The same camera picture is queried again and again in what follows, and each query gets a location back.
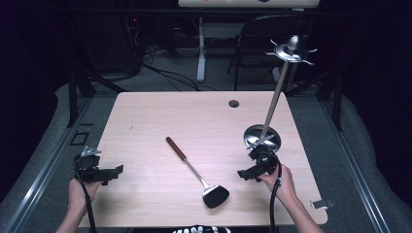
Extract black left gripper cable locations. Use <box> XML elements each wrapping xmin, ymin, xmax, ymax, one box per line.
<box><xmin>73</xmin><ymin>157</ymin><xmax>98</xmax><ymax>233</ymax></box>

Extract person's right hand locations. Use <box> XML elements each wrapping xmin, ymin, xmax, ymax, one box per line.
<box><xmin>257</xmin><ymin>163</ymin><xmax>297</xmax><ymax>208</ymax></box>

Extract aluminium floor rail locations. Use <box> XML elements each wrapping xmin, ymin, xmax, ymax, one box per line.
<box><xmin>318</xmin><ymin>96</ymin><xmax>393</xmax><ymax>233</ymax></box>
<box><xmin>2</xmin><ymin>96</ymin><xmax>95</xmax><ymax>233</ymax></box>

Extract person's left hand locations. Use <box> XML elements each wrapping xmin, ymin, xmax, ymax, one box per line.
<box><xmin>67</xmin><ymin>177</ymin><xmax>103</xmax><ymax>212</ymax></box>

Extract black spatula with wooden handle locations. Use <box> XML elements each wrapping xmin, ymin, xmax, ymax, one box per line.
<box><xmin>165</xmin><ymin>136</ymin><xmax>230</xmax><ymax>210</ymax></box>

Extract white desk leg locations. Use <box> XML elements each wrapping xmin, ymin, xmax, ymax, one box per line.
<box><xmin>195</xmin><ymin>16</ymin><xmax>208</xmax><ymax>83</ymax></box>

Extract black chair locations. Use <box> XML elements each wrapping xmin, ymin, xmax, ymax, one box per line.
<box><xmin>225</xmin><ymin>14</ymin><xmax>313</xmax><ymax>92</ymax></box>

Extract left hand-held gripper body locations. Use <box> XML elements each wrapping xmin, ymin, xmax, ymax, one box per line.
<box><xmin>73</xmin><ymin>146</ymin><xmax>105</xmax><ymax>184</ymax></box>

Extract person's striped clothing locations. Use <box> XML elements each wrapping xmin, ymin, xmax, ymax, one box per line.
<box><xmin>172</xmin><ymin>224</ymin><xmax>233</xmax><ymax>233</ymax></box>

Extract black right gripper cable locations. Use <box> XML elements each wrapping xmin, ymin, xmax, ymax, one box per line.
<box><xmin>268</xmin><ymin>154</ymin><xmax>284</xmax><ymax>233</ymax></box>

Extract metal utensil hanging rack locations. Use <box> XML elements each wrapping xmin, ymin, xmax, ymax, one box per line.
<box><xmin>243</xmin><ymin>34</ymin><xmax>319</xmax><ymax>153</ymax></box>

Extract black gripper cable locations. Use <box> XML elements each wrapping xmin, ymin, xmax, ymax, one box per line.
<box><xmin>268</xmin><ymin>154</ymin><xmax>284</xmax><ymax>233</ymax></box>
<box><xmin>73</xmin><ymin>157</ymin><xmax>98</xmax><ymax>233</ymax></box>

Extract grey tape strip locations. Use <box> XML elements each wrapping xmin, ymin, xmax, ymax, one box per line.
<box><xmin>309</xmin><ymin>198</ymin><xmax>335</xmax><ymax>210</ymax></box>

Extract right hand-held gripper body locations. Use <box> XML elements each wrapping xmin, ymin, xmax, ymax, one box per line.
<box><xmin>246</xmin><ymin>135</ymin><xmax>282</xmax><ymax>177</ymax></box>

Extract black floor cables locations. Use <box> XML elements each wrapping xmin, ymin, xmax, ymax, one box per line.
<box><xmin>141</xmin><ymin>45</ymin><xmax>222</xmax><ymax>92</ymax></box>

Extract black metal frame stand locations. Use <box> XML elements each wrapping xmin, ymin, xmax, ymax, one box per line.
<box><xmin>284</xmin><ymin>63</ymin><xmax>345</xmax><ymax>133</ymax></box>
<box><xmin>65</xmin><ymin>63</ymin><xmax>128</xmax><ymax>129</ymax></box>

